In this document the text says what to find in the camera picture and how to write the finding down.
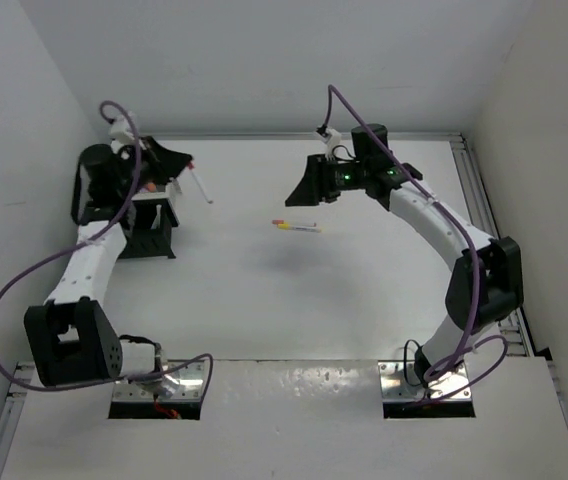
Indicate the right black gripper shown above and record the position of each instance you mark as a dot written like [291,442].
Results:
[315,180]

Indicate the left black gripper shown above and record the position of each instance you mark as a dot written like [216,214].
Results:
[171,163]

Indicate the red capped white marker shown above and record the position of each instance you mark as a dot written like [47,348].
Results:
[199,182]

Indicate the pink yellow marker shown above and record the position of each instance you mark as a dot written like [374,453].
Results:
[294,223]

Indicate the yellow capped white marker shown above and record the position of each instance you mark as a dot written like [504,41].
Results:
[298,228]

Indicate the white pen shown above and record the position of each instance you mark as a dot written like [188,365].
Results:
[157,219]

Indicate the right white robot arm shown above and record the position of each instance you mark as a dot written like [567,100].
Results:
[486,283]

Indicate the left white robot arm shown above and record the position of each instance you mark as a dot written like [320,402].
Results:
[123,206]

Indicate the white slatted organizer bin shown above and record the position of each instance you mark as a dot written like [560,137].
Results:
[168,192]

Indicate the black slatted organizer bin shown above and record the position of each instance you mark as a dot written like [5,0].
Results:
[145,242]

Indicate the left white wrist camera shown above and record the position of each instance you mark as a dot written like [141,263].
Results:
[122,130]

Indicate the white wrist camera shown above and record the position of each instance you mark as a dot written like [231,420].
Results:
[122,130]
[331,138]

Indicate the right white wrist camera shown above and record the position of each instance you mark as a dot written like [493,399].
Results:
[331,138]

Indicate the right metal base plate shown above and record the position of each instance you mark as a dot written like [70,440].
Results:
[453,386]

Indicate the metal base plate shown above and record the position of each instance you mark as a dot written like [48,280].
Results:
[185,384]
[453,386]

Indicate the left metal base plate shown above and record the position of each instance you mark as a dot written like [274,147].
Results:
[185,384]

